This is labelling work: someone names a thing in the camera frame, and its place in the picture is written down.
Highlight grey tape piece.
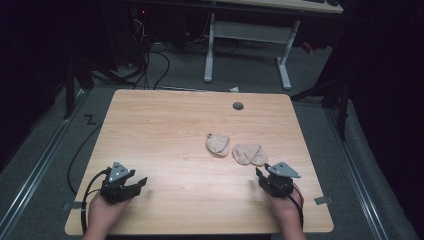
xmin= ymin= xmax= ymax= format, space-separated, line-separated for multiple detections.
xmin=62 ymin=201 xmax=84 ymax=212
xmin=313 ymin=195 xmax=334 ymax=206

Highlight metal floor rail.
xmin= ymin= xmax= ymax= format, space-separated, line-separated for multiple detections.
xmin=323 ymin=107 xmax=392 ymax=240
xmin=0 ymin=87 xmax=90 ymax=240

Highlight bundle of black cables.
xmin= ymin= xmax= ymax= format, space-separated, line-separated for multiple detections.
xmin=113 ymin=13 xmax=172 ymax=91

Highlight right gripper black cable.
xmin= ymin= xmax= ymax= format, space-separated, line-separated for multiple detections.
xmin=285 ymin=183 xmax=306 ymax=232

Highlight beige sock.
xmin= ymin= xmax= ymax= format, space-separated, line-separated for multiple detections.
xmin=205 ymin=133 xmax=231 ymax=158
xmin=231 ymin=143 xmax=270 ymax=167

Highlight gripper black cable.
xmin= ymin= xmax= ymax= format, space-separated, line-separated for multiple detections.
xmin=285 ymin=183 xmax=306 ymax=232
xmin=80 ymin=167 xmax=112 ymax=235

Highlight person's left hand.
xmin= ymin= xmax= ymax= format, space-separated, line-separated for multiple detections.
xmin=87 ymin=191 xmax=132 ymax=231

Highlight white metal desk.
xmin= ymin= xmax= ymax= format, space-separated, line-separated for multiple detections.
xmin=203 ymin=0 xmax=345 ymax=92

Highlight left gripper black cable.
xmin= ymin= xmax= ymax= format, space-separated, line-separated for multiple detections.
xmin=80 ymin=167 xmax=112 ymax=235

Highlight black floor cable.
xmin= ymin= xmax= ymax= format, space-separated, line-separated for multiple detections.
xmin=66 ymin=123 xmax=104 ymax=196

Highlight dark computer tower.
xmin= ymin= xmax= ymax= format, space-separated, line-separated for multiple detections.
xmin=101 ymin=5 xmax=150 ymax=69

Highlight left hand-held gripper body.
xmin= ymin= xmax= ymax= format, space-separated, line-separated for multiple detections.
xmin=99 ymin=161 xmax=142 ymax=205

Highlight person's right hand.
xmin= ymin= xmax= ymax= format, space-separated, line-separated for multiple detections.
xmin=264 ymin=185 xmax=304 ymax=225

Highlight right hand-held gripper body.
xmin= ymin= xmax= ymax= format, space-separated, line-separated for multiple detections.
xmin=258 ymin=161 xmax=302 ymax=199

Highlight black metal stand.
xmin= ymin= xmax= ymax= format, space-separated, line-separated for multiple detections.
xmin=62 ymin=58 xmax=96 ymax=120
xmin=289 ymin=66 xmax=353 ymax=142

